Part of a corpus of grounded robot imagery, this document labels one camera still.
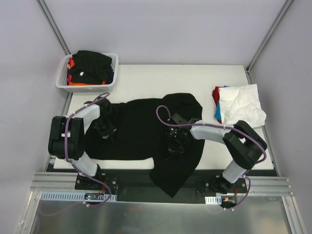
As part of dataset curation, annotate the pink t shirt in basket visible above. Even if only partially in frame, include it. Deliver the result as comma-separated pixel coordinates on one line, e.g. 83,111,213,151
67,58,75,85

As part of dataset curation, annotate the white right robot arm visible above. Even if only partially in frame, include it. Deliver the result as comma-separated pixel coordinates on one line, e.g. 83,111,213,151
167,114,267,194

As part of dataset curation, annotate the black t shirt in basket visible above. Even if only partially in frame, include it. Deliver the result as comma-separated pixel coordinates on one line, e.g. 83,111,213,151
67,50,114,86

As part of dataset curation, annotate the orange t shirt in basket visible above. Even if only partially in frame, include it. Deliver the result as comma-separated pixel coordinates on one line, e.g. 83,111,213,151
67,58,110,86

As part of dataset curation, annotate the left white cable duct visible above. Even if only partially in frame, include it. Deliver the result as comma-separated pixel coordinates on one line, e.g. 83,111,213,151
40,192,117,202

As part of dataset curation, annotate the dark blue t shirt in basket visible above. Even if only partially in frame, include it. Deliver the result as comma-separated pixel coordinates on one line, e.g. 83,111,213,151
105,66,114,85

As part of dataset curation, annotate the right aluminium frame post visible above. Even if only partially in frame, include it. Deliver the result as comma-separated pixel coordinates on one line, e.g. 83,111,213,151
245,0,294,74

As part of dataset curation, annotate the left aluminium frame post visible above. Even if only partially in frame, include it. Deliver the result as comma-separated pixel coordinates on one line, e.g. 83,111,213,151
36,0,71,60

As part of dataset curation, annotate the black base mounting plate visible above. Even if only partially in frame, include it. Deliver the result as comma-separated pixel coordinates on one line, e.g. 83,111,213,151
74,168,248,202

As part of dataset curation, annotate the white t shirt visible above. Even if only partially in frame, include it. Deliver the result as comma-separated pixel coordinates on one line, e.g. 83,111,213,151
218,84,267,128

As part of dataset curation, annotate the white cable duct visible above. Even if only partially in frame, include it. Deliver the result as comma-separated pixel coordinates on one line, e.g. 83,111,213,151
40,192,117,202
205,196,222,205

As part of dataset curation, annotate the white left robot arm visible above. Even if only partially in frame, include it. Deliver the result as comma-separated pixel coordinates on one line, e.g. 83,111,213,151
48,99,117,190

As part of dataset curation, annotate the black t shirt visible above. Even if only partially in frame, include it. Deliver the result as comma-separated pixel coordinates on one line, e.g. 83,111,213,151
67,50,114,86
85,93,205,197

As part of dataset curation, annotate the red t shirt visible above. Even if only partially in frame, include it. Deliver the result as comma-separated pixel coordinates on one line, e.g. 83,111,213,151
212,86,222,106

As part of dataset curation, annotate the white plastic laundry basket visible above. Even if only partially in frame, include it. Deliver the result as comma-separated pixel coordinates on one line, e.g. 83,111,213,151
55,53,119,93

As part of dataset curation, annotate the aluminium frame post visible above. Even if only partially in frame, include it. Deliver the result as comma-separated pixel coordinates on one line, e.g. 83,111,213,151
245,0,294,74
36,0,71,60

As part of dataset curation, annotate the aluminium front rail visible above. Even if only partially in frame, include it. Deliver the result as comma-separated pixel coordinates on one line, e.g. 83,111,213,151
30,172,295,196

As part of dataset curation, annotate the right white cable duct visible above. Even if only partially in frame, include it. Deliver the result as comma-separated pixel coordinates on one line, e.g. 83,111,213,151
205,196,222,205

